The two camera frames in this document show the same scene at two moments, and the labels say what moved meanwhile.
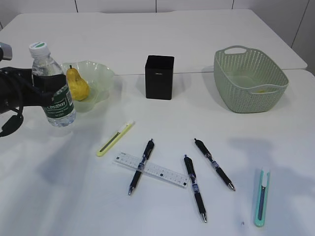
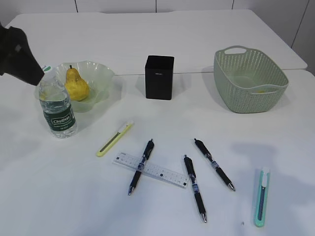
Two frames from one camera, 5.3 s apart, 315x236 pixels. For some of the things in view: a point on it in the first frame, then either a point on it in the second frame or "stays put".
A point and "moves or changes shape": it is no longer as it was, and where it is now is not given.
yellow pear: [79, 88] stays put
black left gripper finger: [44, 88] → [16, 57]
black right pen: [214, 164] stays put
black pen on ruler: [146, 154] stays put
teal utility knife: [262, 199] stays put
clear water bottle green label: [61, 112] moves or changes shape
